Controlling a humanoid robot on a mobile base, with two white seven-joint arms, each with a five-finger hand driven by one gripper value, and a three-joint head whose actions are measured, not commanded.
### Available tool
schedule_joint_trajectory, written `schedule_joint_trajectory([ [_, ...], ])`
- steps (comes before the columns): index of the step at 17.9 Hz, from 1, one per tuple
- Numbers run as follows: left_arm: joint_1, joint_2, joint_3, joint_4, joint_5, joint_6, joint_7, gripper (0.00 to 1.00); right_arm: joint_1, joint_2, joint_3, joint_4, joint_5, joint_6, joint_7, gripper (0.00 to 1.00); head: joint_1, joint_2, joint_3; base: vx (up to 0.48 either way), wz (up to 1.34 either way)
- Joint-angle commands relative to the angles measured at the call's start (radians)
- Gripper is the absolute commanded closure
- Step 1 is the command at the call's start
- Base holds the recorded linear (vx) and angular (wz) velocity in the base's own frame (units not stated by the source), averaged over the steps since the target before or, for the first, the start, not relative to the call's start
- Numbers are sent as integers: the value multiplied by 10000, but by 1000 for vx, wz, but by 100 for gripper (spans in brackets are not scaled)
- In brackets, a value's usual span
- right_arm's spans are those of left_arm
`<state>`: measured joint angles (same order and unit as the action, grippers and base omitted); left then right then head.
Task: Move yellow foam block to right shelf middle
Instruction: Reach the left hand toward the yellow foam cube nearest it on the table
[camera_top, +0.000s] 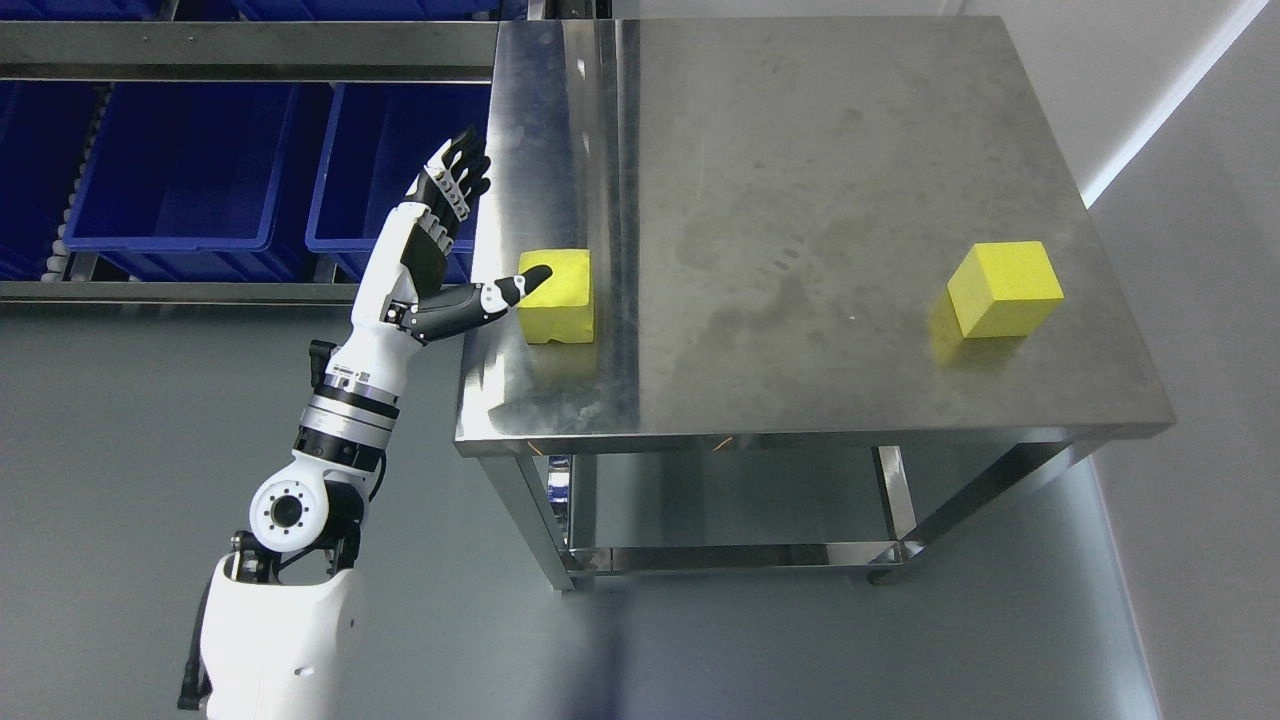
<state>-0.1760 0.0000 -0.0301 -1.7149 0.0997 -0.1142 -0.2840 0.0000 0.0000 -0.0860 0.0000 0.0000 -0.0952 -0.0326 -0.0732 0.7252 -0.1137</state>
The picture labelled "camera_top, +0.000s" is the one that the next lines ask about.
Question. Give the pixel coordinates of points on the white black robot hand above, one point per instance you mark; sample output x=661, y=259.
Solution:
x=403, y=295

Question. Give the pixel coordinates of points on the yellow foam block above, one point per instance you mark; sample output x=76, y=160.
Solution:
x=561, y=309
x=1004, y=289

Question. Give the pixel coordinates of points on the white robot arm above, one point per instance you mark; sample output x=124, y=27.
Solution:
x=281, y=615

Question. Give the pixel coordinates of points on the blue plastic bin middle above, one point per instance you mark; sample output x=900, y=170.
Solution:
x=202, y=182

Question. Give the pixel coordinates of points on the blue plastic bin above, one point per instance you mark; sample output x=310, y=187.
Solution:
x=377, y=137
x=43, y=126
x=202, y=182

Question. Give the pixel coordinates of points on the metal shelf rack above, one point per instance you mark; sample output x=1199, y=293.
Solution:
x=170, y=50

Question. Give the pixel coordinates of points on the blue plastic bin right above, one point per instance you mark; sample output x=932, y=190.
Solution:
x=377, y=137

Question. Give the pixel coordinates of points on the blue plastic bin far left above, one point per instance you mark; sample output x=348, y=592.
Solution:
x=43, y=126

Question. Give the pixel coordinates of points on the stainless steel table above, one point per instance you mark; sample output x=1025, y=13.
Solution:
x=773, y=208

